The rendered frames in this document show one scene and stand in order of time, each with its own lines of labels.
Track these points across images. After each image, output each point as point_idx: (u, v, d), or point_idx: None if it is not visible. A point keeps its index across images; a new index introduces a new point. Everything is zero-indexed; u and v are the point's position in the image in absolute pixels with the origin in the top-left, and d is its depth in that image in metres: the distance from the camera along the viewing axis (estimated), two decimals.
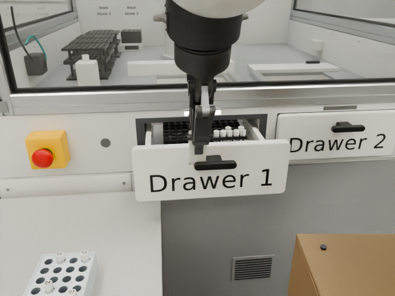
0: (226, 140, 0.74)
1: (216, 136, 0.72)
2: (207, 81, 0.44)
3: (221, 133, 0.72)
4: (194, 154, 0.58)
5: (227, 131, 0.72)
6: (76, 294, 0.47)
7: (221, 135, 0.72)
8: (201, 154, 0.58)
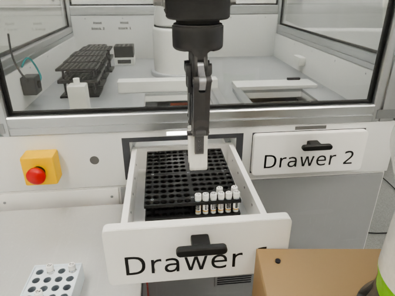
0: None
1: (205, 200, 0.62)
2: (203, 56, 0.48)
3: (211, 197, 0.62)
4: (194, 157, 0.57)
5: (218, 194, 0.62)
6: None
7: (210, 198, 0.62)
8: (202, 157, 0.57)
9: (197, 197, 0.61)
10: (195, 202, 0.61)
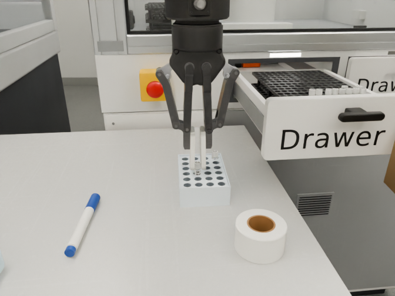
0: None
1: (335, 94, 0.67)
2: (221, 50, 0.52)
3: (341, 91, 0.67)
4: (205, 153, 0.58)
5: (347, 89, 0.67)
6: (313, 93, 0.66)
7: (340, 93, 0.67)
8: None
9: (328, 91, 0.66)
10: None
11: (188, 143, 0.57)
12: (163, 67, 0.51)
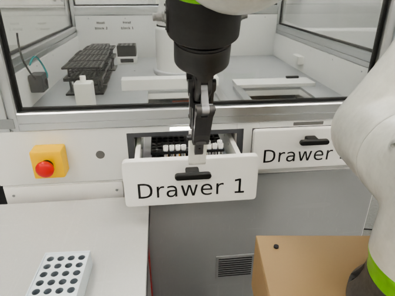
0: (207, 152, 0.84)
1: None
2: (207, 80, 0.44)
3: None
4: (194, 154, 0.58)
5: (207, 144, 0.82)
6: (177, 148, 0.81)
7: None
8: (201, 154, 0.58)
9: None
10: None
11: None
12: None
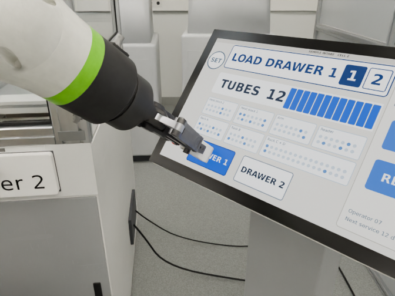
0: None
1: None
2: None
3: None
4: None
5: None
6: None
7: None
8: None
9: None
10: None
11: None
12: (173, 120, 0.44)
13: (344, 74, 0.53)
